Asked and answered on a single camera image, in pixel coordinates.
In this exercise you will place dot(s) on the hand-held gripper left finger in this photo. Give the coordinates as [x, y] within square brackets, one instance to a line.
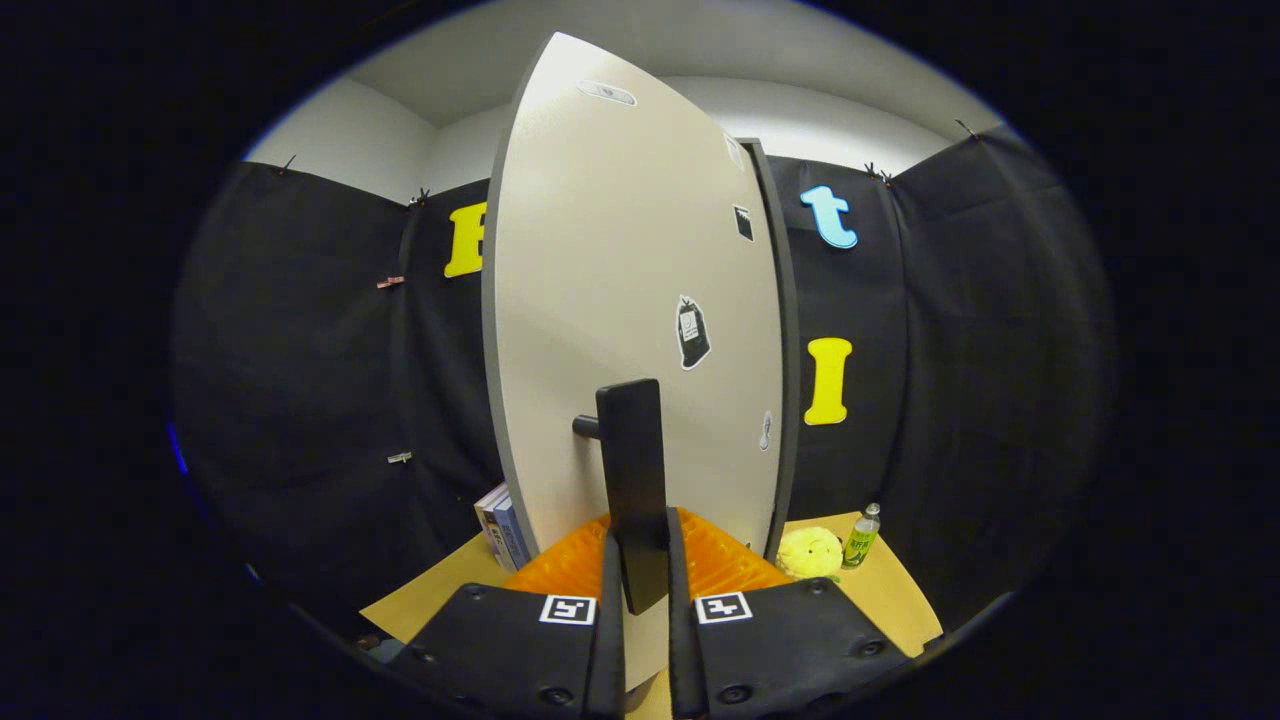
[520, 650]

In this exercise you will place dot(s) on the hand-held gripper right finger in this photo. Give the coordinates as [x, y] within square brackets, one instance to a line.
[780, 650]

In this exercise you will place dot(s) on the grey shoe cabinet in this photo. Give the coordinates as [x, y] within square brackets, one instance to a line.
[790, 350]

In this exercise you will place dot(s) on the beige shoe cabinet door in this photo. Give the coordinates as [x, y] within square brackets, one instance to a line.
[600, 250]

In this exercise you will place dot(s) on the yellow plush toy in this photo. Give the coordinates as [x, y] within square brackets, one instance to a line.
[808, 553]

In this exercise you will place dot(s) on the green drink bottle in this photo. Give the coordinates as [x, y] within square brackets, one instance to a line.
[860, 545]

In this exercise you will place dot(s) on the pale book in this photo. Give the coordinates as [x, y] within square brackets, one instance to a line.
[487, 515]

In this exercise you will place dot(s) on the black backdrop cloth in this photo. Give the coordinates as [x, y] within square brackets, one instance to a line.
[1000, 380]

